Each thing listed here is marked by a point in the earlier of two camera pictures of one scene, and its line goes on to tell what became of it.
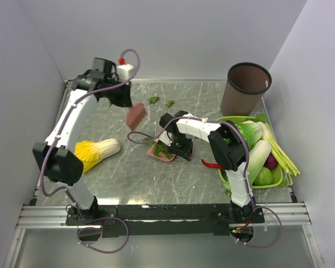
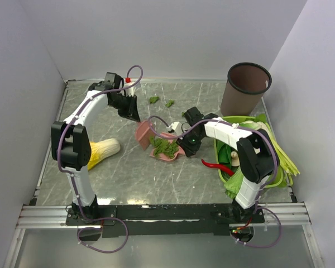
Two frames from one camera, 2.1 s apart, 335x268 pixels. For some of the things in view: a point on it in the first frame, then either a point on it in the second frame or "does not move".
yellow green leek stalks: [278, 153] does not move
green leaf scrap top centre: [153, 99] does not move
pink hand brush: [135, 115] → [144, 134]
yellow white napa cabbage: [90, 153] does not move
